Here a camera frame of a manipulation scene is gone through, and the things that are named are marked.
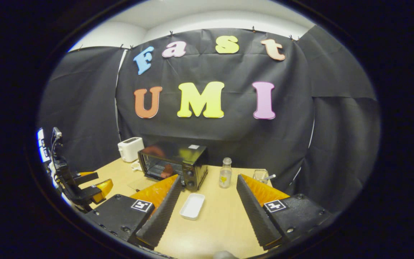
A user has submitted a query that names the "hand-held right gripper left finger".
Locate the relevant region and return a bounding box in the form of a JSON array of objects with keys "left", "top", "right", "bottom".
[{"left": 85, "top": 174, "right": 183, "bottom": 249}]

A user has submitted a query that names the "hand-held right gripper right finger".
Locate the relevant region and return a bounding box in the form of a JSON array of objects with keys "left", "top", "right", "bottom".
[{"left": 236, "top": 174, "right": 333, "bottom": 250}]

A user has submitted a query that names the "black electric oven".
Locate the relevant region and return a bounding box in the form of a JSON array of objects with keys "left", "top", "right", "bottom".
[{"left": 127, "top": 143, "right": 209, "bottom": 191}]

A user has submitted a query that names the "white rectangular tray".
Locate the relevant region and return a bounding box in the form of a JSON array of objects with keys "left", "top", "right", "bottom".
[{"left": 179, "top": 193, "right": 206, "bottom": 221}]

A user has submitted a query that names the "white toaster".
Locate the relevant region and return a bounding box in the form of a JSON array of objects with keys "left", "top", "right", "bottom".
[{"left": 118, "top": 137, "right": 145, "bottom": 163}]

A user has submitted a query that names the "clear glass bottle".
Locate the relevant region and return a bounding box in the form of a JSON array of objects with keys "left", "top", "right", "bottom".
[{"left": 219, "top": 157, "right": 233, "bottom": 188}]

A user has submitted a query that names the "black backdrop cloth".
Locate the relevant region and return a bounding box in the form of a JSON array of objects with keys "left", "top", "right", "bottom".
[{"left": 36, "top": 25, "right": 382, "bottom": 216}]

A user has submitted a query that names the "metal wire holder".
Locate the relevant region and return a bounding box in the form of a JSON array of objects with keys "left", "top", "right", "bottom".
[{"left": 253, "top": 169, "right": 269, "bottom": 184}]

